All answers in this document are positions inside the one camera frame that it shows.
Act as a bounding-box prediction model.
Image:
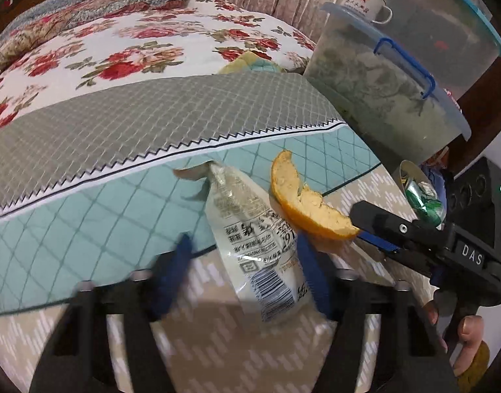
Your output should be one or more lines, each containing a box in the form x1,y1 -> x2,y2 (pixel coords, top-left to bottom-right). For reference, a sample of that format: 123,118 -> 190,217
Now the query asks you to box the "clear storage box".
380,0 -> 501,100
304,3 -> 471,166

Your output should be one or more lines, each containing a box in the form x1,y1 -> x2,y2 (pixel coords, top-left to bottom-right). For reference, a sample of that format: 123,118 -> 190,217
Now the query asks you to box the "lower clear storage box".
304,3 -> 471,166

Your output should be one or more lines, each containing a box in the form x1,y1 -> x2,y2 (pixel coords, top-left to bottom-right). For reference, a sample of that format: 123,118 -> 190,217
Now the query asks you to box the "person's right hand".
422,300 -> 486,377

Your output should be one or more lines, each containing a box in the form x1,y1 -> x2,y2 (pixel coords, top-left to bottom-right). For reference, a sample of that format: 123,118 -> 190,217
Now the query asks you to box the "blue fabric bundle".
421,163 -> 447,209

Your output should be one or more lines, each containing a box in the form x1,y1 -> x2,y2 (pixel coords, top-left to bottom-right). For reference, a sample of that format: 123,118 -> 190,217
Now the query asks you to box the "orange peel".
271,150 -> 360,240

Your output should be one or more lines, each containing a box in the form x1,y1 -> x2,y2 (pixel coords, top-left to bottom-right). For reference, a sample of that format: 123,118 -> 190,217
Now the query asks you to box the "floral bed sheet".
0,0 -> 315,129

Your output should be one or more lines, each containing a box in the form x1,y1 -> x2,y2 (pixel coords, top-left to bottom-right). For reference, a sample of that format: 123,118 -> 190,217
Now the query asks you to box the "white plastic food wrapper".
174,160 -> 310,328

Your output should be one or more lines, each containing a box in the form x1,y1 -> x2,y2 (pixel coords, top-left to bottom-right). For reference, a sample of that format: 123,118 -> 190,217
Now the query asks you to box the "white enamel star mug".
341,0 -> 393,25

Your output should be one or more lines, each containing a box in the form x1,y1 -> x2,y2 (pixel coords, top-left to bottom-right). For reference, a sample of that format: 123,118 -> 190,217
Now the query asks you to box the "patterned bed cover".
0,73 -> 415,392

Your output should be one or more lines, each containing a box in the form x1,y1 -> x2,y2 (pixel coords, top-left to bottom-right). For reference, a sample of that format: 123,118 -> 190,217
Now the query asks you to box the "upper clear storage box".
380,0 -> 501,100

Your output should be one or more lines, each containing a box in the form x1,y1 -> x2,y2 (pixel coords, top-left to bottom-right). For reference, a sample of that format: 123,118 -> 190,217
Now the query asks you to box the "folded floral quilt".
0,0 -> 188,74

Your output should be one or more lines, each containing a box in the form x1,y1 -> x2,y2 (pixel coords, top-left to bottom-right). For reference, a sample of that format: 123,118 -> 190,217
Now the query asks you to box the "crushed green drink can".
396,160 -> 446,229

